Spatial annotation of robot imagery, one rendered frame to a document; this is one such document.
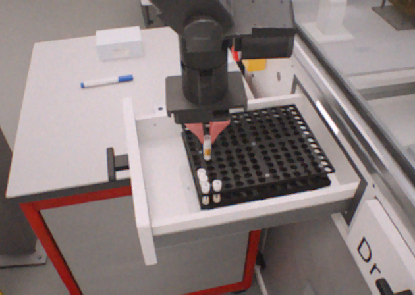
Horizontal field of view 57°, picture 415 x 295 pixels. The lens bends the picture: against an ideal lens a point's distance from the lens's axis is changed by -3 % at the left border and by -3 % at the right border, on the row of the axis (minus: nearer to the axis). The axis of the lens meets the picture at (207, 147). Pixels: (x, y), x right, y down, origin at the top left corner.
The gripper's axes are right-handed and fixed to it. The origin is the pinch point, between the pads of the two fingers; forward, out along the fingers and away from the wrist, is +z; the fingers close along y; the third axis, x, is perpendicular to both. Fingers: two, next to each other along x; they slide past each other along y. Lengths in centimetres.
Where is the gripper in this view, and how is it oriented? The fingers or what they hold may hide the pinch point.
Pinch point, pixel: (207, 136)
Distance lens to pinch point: 57.3
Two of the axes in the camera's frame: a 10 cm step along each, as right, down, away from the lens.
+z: 0.3, 6.4, 7.7
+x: 0.9, 7.7, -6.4
